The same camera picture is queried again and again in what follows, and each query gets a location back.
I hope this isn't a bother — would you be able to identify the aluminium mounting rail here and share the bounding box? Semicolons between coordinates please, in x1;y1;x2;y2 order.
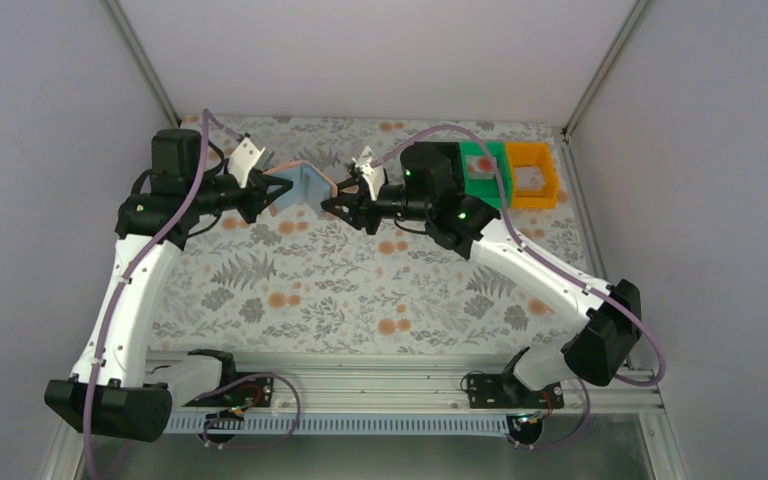
126;350;664;414

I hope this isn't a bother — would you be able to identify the floral table mat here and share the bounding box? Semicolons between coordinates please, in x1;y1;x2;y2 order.
148;116;591;355

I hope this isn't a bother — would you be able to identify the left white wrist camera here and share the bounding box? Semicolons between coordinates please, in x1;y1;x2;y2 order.
228;135;273;188

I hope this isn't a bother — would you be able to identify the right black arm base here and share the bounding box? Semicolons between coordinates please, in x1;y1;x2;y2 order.
459;347;565;449

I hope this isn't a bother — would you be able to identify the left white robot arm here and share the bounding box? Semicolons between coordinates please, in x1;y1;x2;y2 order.
44;129;293;442

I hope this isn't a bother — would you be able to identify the white card in orange bin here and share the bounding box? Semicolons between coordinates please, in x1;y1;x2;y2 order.
512;166;546;192

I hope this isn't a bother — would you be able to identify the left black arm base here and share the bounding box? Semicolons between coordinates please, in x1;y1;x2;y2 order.
167;348;276;447

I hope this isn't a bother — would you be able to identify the green plastic bin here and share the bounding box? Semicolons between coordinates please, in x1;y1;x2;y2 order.
458;141;512;209

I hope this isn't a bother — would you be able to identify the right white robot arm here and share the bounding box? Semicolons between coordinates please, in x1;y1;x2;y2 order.
321;142;642;390

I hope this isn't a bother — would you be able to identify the orange leather card holder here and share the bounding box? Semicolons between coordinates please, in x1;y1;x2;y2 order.
265;160;338;217

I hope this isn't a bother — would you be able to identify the white red card in green bin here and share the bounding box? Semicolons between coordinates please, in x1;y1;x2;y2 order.
464;155;495;181

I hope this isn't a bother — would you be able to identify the orange plastic bin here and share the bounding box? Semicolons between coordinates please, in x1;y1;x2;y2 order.
505;142;560;210

